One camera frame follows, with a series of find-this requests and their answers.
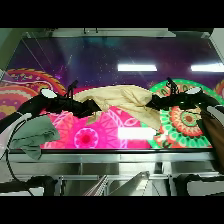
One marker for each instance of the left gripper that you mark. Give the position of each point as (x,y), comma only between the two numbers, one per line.
(85,108)

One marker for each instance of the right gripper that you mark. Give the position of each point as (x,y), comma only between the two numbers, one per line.
(161,102)

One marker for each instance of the cream shirt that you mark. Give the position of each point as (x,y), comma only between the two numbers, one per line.
(128,100)

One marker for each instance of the grey-green garment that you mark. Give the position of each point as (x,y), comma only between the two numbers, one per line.
(35,135)

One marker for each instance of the brown garment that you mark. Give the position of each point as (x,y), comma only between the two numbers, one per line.
(213,136)

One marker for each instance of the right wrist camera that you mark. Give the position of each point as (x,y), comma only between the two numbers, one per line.
(171,86)

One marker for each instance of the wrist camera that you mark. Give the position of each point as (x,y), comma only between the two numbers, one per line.
(70,89)
(171,86)

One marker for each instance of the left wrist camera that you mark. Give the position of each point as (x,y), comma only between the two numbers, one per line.
(70,89)

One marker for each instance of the silver frame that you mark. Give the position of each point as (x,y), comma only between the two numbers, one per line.
(110,163)

